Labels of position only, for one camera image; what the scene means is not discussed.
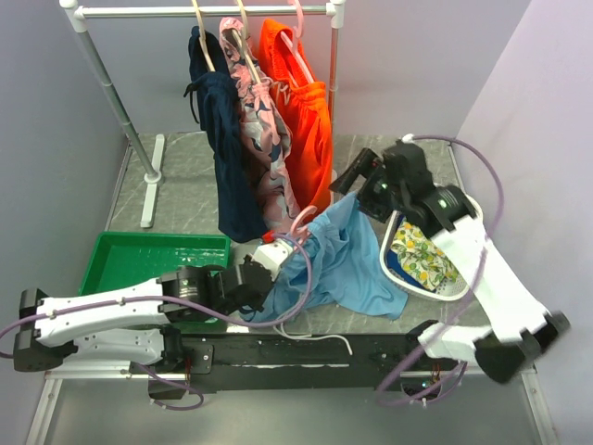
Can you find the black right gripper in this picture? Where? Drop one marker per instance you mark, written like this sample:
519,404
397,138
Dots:
371,166

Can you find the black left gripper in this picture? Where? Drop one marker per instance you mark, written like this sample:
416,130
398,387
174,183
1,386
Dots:
258,301

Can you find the pink plastic hanger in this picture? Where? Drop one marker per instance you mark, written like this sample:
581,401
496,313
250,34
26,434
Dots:
299,230

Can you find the light blue shorts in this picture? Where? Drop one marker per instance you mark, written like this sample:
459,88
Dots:
346,270

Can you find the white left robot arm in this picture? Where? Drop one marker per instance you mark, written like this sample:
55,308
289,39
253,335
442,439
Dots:
135,323

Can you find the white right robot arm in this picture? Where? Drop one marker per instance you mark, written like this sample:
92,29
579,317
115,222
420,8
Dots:
520,328

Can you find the navy blue shorts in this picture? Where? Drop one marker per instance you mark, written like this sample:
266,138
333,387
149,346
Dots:
213,101

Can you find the lemon print shorts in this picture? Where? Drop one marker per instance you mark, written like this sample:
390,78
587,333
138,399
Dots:
420,259

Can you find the pink floral shorts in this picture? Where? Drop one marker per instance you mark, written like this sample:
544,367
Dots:
266,138

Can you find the orange shorts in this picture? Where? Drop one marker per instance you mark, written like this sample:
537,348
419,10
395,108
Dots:
301,101

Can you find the pink hanger with orange shorts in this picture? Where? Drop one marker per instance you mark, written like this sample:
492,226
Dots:
293,42

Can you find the wooden hanger left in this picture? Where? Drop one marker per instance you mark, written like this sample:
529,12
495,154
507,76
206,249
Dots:
202,37

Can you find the green plastic tray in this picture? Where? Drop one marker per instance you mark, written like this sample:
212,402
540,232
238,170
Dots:
122,259

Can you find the white plastic laundry basket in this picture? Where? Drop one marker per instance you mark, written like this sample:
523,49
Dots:
447,291

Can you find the white metal clothes rack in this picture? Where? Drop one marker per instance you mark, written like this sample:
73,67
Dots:
145,86

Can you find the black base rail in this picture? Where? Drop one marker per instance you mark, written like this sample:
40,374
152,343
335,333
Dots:
223,362

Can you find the aluminium frame rail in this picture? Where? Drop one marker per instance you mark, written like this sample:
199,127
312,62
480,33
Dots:
93,402

